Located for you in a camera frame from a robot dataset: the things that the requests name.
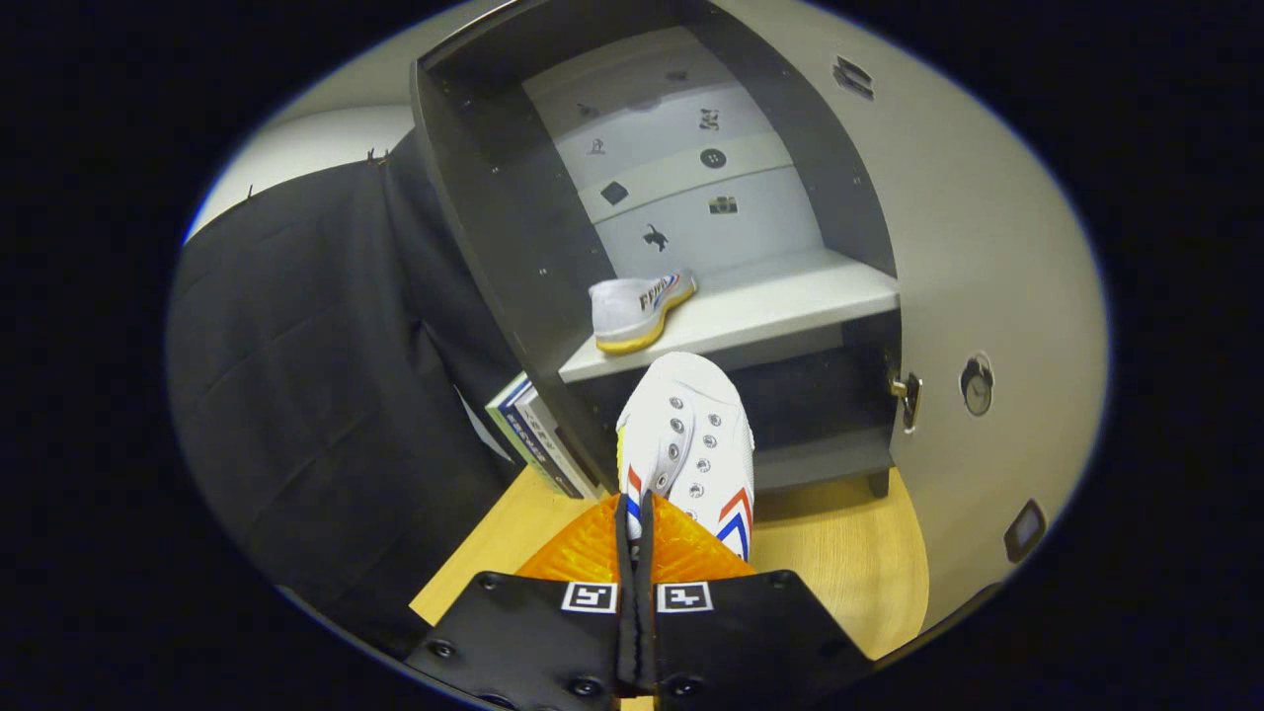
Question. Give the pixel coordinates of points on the metal door hinge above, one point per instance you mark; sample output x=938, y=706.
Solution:
x=908, y=400

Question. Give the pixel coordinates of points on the white canvas shoe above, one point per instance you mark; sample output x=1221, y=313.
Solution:
x=691, y=415
x=632, y=311

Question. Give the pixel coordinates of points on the beige shoe cabinet door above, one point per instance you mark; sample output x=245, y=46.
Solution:
x=968, y=247

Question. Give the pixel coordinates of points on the white cabinet shelf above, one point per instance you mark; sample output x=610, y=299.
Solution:
x=770, y=301

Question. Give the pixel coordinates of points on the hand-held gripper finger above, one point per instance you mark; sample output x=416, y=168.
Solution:
x=647, y=573
x=625, y=573

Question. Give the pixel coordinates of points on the white and grey book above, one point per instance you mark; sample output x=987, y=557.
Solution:
x=558, y=449

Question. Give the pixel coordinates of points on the green and white book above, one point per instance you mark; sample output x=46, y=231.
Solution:
x=502, y=405

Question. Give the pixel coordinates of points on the white paper sheet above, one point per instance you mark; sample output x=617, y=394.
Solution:
x=482, y=425

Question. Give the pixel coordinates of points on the black backdrop cloth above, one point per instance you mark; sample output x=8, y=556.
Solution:
x=316, y=346

